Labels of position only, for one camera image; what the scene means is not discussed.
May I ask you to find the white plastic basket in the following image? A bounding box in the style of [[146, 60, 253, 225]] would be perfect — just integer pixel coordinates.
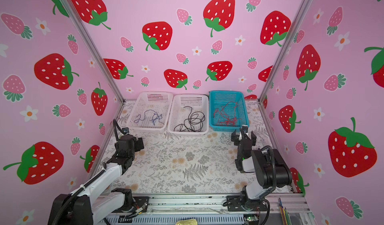
[[167, 94, 210, 136], [127, 91, 174, 133]]

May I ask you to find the left white plastic basket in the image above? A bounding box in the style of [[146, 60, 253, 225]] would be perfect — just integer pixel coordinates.
[[127, 91, 174, 133]]

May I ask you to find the aluminium front rail base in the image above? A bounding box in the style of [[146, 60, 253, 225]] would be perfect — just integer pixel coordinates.
[[97, 194, 316, 225]]

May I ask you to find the middle white plastic basket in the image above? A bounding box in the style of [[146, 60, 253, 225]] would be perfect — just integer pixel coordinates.
[[167, 94, 210, 136]]

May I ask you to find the aluminium corner post left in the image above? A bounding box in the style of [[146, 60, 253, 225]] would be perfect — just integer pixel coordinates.
[[60, 0, 125, 103]]

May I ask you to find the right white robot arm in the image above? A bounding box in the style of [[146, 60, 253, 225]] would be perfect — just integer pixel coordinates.
[[223, 127, 293, 211]]

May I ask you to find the gold foil object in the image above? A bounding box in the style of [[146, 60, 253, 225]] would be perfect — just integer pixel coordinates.
[[176, 219, 198, 225]]

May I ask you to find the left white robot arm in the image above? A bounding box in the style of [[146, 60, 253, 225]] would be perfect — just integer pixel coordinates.
[[48, 120, 147, 225]]

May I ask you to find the aluminium corner post right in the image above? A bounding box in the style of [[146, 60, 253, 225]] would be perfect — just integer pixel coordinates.
[[259, 0, 313, 104]]

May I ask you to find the red black cable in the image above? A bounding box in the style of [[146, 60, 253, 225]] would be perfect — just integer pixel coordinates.
[[211, 100, 247, 127]]

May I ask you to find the teal plastic basket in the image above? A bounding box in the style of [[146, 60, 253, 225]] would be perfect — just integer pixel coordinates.
[[209, 90, 250, 133]]

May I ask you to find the aluminium corner post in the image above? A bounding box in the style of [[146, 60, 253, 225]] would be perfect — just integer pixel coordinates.
[[259, 0, 313, 104], [60, 0, 125, 103]]

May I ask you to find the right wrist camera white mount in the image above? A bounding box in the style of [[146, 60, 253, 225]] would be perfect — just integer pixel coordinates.
[[240, 125, 249, 134]]

